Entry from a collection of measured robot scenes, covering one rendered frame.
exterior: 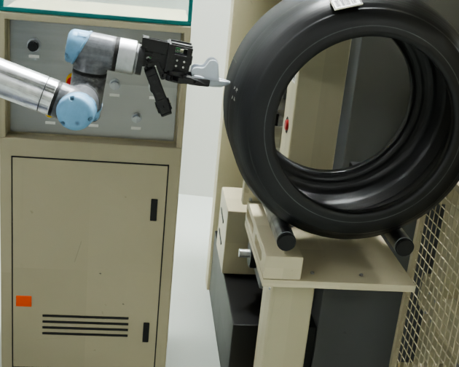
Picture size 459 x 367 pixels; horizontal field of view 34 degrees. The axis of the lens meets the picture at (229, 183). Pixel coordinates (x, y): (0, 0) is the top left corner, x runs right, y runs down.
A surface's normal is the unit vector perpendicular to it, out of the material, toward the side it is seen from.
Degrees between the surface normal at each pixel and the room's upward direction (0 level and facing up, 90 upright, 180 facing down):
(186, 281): 0
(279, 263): 90
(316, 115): 90
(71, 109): 90
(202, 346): 0
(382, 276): 0
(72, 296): 90
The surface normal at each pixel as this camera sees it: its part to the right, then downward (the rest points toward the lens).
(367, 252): 0.09, -0.94
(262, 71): -0.58, -0.08
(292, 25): -0.37, -0.31
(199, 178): -0.05, 0.33
